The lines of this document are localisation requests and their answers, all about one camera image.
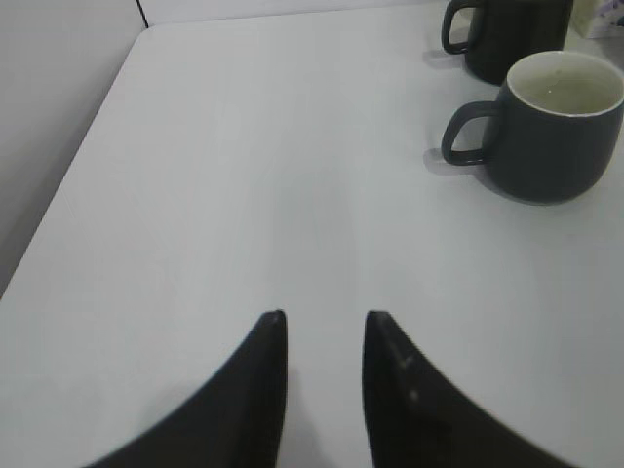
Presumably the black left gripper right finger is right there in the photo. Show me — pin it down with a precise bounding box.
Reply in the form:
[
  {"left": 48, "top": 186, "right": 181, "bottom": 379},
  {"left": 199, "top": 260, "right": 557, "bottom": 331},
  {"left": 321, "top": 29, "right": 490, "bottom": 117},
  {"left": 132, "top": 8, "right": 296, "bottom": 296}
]
[{"left": 363, "top": 311, "right": 565, "bottom": 467}]

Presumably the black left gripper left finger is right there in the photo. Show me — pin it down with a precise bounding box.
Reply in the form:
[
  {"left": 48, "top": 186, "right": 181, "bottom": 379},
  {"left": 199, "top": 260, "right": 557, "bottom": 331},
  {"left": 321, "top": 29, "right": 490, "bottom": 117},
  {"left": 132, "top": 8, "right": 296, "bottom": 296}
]
[{"left": 92, "top": 310, "right": 288, "bottom": 467}]

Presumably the dark grey ceramic mug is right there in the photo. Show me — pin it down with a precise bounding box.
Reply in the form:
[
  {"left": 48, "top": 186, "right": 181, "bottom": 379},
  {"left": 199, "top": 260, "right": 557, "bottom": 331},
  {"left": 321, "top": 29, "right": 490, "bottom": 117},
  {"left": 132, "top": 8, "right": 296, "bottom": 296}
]
[{"left": 441, "top": 51, "right": 623, "bottom": 204}]

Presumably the black ceramic mug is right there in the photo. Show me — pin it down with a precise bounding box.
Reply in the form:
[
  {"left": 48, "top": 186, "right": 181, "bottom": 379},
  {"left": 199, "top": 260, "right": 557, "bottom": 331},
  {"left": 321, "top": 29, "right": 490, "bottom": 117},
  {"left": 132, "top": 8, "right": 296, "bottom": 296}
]
[{"left": 441, "top": 0, "right": 573, "bottom": 85}]

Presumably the white yogurt drink carton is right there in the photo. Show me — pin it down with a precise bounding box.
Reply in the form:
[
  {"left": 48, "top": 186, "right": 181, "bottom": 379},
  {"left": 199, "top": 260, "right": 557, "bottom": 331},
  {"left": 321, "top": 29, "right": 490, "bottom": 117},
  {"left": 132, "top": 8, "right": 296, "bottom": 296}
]
[{"left": 571, "top": 0, "right": 623, "bottom": 39}]

